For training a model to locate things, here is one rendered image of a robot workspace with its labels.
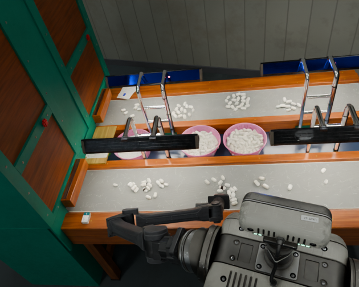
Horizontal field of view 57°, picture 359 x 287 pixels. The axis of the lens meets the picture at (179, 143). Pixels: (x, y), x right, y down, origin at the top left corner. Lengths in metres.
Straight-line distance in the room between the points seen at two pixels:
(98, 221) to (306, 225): 1.34
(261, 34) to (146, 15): 1.25
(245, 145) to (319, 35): 1.73
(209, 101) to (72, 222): 1.22
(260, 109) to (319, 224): 1.63
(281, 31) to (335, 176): 1.90
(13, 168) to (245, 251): 1.09
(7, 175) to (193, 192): 0.94
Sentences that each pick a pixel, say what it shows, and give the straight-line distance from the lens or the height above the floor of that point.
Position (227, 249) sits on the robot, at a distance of 0.91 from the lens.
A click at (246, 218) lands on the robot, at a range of 0.74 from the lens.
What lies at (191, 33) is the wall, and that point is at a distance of 3.75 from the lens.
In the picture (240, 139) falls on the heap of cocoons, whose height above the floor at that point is 0.74.
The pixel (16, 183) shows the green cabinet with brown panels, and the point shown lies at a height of 1.21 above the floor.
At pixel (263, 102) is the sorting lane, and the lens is 2.36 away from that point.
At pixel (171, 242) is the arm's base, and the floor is 1.39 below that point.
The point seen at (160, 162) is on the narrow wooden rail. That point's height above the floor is 0.76.
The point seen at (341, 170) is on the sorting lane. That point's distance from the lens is 2.01.
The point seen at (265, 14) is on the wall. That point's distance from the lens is 3.45.
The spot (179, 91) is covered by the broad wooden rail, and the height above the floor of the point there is 0.76.
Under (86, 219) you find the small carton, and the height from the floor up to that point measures 0.79.
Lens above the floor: 2.28
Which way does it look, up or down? 46 degrees down
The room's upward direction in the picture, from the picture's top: 13 degrees counter-clockwise
